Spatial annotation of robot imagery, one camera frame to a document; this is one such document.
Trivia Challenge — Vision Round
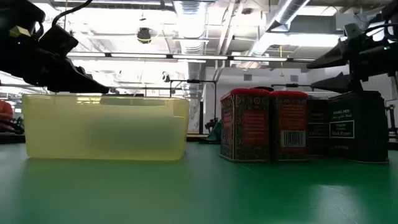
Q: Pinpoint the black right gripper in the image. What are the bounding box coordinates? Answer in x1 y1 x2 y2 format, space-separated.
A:
306 29 398 94

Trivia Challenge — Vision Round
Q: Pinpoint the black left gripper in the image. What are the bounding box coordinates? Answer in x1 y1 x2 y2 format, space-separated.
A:
0 26 109 94

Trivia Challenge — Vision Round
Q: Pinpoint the yellow translucent plastic bin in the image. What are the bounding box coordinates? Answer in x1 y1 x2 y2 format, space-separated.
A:
21 93 190 161

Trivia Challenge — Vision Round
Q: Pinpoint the black pepper tin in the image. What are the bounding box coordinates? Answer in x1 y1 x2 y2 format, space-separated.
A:
307 95 330 157
327 90 390 164

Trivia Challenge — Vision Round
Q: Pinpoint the black tripod stand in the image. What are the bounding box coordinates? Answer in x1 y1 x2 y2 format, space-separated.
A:
385 104 398 141

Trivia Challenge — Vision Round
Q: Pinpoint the person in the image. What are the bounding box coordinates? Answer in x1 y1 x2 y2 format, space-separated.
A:
0 100 15 133

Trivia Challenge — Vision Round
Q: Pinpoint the black ceiling dome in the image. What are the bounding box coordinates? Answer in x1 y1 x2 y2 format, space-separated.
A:
136 27 152 45

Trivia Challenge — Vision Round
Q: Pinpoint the black metal stand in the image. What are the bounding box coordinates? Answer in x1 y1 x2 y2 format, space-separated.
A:
169 79 218 133

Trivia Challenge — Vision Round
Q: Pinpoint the long ceiling light strip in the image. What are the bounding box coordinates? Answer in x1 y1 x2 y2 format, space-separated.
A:
67 52 317 63

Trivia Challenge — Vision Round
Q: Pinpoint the black pole white base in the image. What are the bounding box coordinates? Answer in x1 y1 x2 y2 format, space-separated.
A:
198 101 205 134

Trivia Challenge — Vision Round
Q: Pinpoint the teal cloth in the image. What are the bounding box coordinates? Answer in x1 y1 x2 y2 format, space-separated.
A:
200 119 223 144

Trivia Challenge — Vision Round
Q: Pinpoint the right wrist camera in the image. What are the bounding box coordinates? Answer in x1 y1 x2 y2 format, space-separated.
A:
343 22 364 40

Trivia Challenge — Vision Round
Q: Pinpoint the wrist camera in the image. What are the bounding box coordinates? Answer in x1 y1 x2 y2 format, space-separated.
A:
343 22 364 40
37 24 80 59

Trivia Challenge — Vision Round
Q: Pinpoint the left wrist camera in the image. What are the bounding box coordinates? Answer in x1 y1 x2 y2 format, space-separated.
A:
37 24 80 59

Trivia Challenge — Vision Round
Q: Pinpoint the black camera cable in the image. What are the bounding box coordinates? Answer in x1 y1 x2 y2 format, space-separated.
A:
51 0 94 27

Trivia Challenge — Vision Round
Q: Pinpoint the silver smooth ceiling duct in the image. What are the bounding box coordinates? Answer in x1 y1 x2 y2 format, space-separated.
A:
245 0 312 68

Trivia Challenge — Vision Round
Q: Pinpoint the silver ribbed ceiling duct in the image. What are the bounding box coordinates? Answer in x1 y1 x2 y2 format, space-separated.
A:
174 0 208 134

